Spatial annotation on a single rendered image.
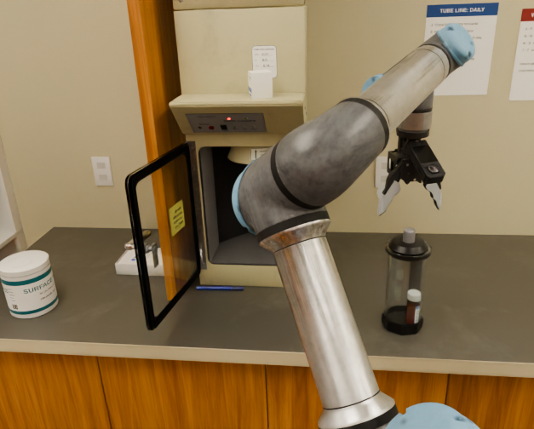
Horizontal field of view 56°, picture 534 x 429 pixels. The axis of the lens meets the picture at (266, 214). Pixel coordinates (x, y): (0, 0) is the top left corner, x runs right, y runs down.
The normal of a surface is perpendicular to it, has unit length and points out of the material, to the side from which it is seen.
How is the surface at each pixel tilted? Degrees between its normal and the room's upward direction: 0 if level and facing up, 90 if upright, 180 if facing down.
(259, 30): 90
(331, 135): 52
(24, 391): 90
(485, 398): 90
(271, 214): 70
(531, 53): 90
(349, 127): 47
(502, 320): 0
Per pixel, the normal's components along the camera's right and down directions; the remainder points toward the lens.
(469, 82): -0.11, 0.39
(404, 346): -0.04, -0.92
